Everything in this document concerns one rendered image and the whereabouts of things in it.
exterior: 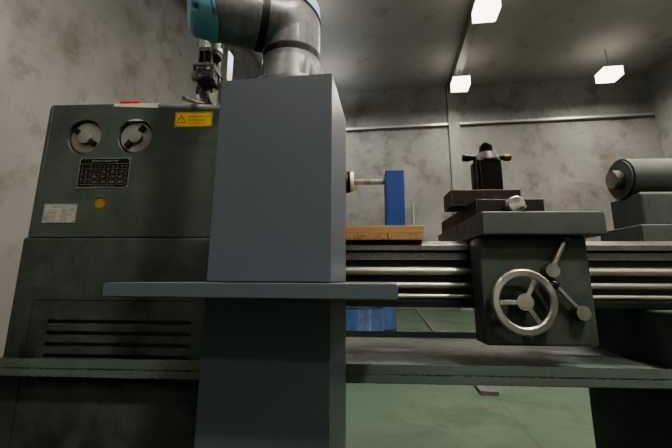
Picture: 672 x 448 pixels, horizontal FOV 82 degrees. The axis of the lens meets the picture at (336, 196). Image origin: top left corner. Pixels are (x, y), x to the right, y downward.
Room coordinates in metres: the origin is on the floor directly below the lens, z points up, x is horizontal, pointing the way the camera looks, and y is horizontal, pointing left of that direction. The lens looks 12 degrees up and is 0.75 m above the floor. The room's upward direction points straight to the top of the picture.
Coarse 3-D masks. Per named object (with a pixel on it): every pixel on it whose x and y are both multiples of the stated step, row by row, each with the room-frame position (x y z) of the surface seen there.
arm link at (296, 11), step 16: (272, 0) 0.63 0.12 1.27; (288, 0) 0.65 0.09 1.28; (304, 0) 0.66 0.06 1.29; (272, 16) 0.64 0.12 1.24; (288, 16) 0.65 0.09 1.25; (304, 16) 0.66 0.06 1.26; (272, 32) 0.65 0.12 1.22; (288, 32) 0.65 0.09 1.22; (304, 32) 0.66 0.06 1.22; (256, 48) 0.68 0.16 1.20
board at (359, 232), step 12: (348, 228) 1.08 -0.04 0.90; (360, 228) 1.08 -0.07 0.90; (372, 228) 1.08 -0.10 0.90; (384, 228) 1.08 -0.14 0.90; (396, 228) 1.08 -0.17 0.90; (408, 228) 1.08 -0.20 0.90; (420, 228) 1.07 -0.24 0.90; (348, 240) 1.10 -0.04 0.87; (360, 240) 1.10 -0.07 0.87; (372, 240) 1.10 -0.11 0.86; (384, 240) 1.10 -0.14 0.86; (396, 240) 1.09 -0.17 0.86; (408, 240) 1.09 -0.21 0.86; (420, 240) 1.09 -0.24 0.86
